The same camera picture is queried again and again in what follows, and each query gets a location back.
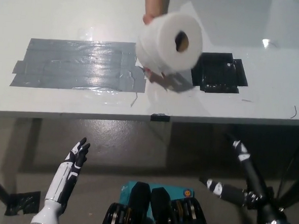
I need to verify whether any small black tape strip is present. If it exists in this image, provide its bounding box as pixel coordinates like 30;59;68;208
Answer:
150;113;171;123

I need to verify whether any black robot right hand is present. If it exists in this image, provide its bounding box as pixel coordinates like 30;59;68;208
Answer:
196;130;291;224

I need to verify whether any person's bare hand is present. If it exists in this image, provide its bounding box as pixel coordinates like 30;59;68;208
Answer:
133;13;177;87

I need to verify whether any black floor tape patch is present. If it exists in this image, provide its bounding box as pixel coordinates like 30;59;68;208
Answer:
4;189;42;218

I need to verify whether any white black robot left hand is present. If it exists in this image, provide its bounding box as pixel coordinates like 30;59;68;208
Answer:
30;134;92;224

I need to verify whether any grey duct tape patch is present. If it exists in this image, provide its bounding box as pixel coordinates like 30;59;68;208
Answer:
9;34;149;96

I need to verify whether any thin black cable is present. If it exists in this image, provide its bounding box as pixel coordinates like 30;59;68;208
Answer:
276;127;299;202

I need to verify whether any white toilet paper roll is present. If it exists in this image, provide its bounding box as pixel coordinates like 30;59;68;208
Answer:
133;9;206;79

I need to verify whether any black teal robot body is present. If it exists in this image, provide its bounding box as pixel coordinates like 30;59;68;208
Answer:
101;179;214;224

